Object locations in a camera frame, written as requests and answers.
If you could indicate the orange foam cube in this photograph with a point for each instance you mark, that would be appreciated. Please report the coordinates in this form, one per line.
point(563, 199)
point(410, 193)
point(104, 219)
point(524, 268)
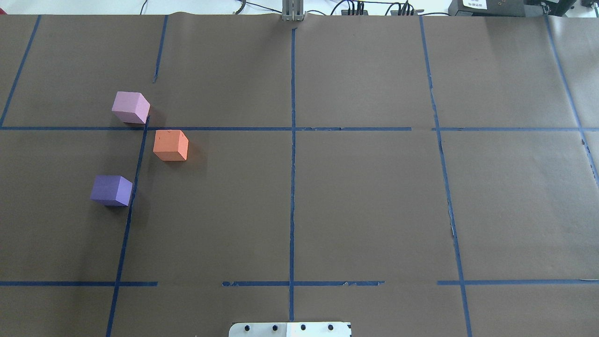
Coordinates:
point(171, 145)

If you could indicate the pink foam cube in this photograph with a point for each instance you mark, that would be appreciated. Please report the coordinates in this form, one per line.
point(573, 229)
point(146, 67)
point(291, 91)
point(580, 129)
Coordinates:
point(131, 107)

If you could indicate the purple foam cube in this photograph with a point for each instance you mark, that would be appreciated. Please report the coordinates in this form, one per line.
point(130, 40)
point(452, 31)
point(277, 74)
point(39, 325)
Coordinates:
point(111, 190)

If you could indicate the black box with label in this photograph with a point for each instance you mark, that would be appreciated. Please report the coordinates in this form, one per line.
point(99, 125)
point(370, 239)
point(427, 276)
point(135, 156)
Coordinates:
point(501, 8)

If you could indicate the aluminium frame post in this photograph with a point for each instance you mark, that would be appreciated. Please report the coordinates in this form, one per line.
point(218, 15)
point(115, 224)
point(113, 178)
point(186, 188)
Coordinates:
point(293, 10)

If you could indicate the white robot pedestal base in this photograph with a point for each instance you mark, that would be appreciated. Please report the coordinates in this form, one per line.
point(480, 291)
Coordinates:
point(290, 329)

